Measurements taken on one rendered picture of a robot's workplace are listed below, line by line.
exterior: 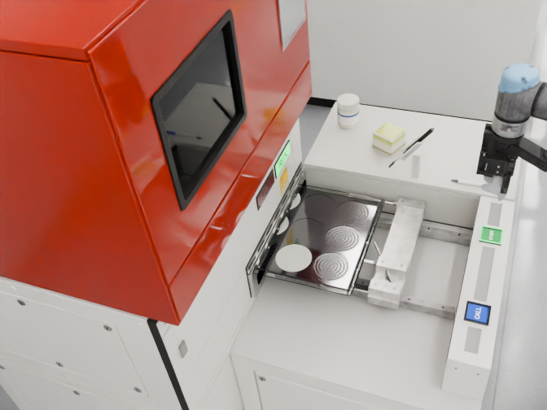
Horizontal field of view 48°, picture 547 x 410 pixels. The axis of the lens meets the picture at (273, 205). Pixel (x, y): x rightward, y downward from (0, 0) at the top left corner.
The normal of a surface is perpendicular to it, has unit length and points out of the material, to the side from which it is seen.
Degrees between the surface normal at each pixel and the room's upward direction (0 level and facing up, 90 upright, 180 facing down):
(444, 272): 0
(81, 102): 90
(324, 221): 0
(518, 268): 0
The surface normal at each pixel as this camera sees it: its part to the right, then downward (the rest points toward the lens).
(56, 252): -0.36, 0.67
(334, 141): -0.09, -0.72
